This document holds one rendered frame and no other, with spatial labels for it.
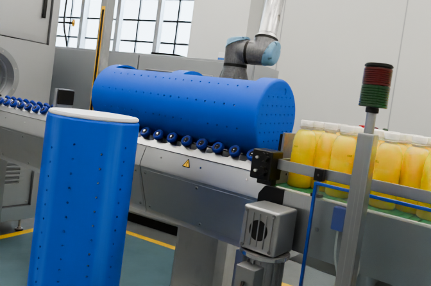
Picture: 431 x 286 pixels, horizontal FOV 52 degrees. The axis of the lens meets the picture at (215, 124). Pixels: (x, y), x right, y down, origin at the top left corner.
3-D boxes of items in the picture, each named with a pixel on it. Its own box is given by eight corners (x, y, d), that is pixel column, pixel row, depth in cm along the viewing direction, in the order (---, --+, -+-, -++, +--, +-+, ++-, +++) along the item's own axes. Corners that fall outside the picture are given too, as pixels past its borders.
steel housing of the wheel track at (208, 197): (6, 149, 294) (11, 97, 292) (298, 248, 164) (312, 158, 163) (-40, 149, 271) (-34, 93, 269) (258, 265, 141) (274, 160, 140)
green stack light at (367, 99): (363, 106, 105) (366, 86, 105) (390, 109, 101) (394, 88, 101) (354, 104, 100) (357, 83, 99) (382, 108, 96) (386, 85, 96)
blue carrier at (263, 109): (135, 124, 221) (140, 67, 218) (291, 156, 168) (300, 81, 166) (88, 124, 198) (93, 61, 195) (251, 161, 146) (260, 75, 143)
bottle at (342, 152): (321, 191, 131) (329, 129, 130) (342, 193, 133) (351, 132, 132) (331, 197, 124) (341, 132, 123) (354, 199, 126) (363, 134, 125)
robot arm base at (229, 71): (228, 84, 226) (229, 65, 225) (253, 87, 218) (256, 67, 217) (211, 81, 213) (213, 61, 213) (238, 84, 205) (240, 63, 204)
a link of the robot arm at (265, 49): (249, 68, 216) (272, -32, 225) (278, 70, 209) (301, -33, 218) (240, 59, 205) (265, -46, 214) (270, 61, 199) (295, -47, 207)
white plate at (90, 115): (135, 121, 127) (134, 125, 127) (142, 117, 155) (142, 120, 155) (36, 108, 124) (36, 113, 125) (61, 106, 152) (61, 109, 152)
